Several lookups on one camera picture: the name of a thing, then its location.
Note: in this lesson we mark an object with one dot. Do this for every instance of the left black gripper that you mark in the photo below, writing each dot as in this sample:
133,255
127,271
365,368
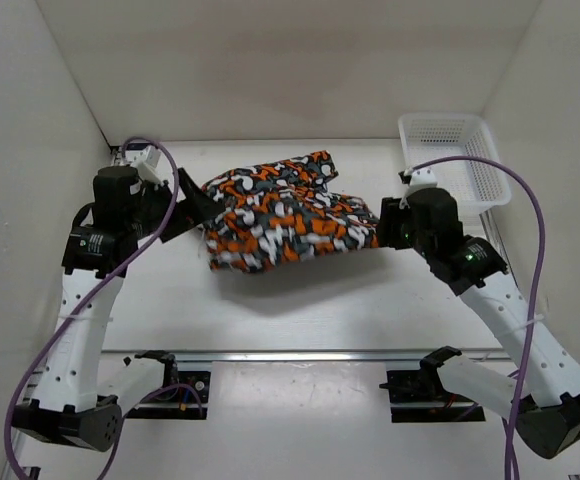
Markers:
195,197

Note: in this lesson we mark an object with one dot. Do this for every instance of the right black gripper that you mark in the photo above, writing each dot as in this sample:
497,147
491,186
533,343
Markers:
390,215

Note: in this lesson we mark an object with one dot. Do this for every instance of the orange camouflage shorts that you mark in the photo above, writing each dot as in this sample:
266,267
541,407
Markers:
283,212

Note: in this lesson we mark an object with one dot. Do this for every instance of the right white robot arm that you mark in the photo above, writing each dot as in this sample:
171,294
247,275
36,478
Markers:
548,416

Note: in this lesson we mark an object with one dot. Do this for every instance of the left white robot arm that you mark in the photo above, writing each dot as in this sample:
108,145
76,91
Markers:
69,406

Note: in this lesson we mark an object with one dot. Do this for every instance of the white plastic basket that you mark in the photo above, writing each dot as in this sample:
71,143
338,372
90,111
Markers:
477,187

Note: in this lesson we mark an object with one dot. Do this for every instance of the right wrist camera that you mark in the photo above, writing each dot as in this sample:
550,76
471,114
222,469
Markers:
418,178

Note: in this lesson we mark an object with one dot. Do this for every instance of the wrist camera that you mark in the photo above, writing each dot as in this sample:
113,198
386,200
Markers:
418,178
144,158

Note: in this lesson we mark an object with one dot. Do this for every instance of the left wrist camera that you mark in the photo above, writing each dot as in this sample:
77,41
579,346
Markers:
144,158

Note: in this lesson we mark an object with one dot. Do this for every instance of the aluminium front rail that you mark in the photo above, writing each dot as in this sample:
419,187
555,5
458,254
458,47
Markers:
327,355

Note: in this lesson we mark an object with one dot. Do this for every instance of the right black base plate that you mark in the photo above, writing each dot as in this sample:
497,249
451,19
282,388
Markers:
411,403

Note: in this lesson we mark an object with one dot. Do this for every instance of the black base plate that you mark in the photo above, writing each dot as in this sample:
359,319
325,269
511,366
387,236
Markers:
411,403
188,403

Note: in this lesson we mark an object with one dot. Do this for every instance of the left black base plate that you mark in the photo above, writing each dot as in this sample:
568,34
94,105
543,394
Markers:
188,403

